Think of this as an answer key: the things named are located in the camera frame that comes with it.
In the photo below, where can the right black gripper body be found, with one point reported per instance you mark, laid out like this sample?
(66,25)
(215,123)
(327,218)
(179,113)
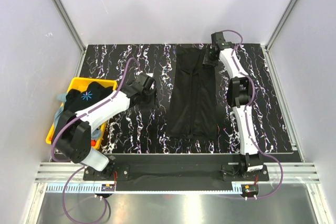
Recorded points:
(209,59)

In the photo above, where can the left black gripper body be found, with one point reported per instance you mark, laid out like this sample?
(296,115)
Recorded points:
(150,100)

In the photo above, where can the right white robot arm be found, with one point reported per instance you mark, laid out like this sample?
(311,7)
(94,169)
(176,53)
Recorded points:
(240,96)

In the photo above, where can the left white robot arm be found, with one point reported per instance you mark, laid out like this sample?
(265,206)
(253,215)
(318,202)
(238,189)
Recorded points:
(72,135)

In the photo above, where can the yellow plastic bin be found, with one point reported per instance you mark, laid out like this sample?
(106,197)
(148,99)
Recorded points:
(80,84)

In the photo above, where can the black t-shirt with blue print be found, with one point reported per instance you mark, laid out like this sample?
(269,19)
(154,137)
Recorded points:
(76,100)

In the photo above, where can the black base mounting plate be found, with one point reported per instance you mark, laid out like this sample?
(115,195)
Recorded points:
(177,172)

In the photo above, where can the left small connector box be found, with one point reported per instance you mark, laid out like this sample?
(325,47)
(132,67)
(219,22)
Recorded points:
(108,187)

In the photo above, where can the small connector box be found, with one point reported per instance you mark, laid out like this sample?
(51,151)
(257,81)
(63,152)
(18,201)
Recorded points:
(250,189)
(108,187)

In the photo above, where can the right small connector box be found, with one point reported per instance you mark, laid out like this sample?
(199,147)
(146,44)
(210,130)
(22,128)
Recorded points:
(250,189)

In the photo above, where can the right aluminium frame post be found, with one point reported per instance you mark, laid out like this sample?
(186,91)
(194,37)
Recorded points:
(284,18)

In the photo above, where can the aluminium frame post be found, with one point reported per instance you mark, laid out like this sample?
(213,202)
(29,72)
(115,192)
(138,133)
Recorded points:
(284,18)
(69,24)

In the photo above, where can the left aluminium frame post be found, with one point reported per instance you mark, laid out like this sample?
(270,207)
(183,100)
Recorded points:
(69,24)

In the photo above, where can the aluminium front rail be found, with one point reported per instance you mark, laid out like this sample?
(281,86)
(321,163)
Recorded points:
(293,173)

